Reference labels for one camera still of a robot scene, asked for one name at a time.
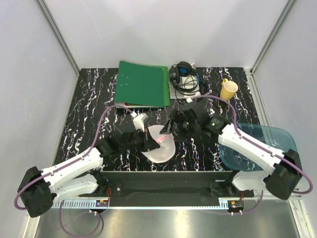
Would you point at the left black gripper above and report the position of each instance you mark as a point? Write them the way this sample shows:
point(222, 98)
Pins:
point(152, 144)

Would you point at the yellow mug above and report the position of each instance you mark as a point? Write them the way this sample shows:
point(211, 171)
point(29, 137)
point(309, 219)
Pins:
point(228, 90)

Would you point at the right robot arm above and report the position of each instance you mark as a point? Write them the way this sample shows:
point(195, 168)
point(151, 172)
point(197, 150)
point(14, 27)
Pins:
point(280, 171)

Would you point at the black blue headphones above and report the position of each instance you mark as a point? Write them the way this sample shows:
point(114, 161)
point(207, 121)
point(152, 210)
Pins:
point(182, 74)

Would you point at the white slotted cable duct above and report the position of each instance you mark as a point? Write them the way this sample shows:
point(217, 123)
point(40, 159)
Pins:
point(79, 203)

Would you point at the white pink mesh laundry bag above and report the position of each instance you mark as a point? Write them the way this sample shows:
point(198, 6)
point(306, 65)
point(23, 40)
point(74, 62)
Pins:
point(167, 146)

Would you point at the grey book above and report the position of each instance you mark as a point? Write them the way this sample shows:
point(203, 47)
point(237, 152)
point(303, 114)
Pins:
point(184, 89)

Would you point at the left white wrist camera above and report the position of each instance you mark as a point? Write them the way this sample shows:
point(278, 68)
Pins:
point(139, 121)

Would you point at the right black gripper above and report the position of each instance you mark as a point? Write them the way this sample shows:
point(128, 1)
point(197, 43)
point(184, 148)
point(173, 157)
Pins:
point(177, 117)

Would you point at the blue transparent plastic bin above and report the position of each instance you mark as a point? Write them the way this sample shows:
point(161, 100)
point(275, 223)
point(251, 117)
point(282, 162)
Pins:
point(272, 136)

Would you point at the green folder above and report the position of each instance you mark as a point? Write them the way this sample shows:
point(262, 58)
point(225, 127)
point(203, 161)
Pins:
point(142, 86)

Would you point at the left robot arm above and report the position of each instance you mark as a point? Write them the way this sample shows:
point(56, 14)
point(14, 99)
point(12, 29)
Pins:
point(40, 189)

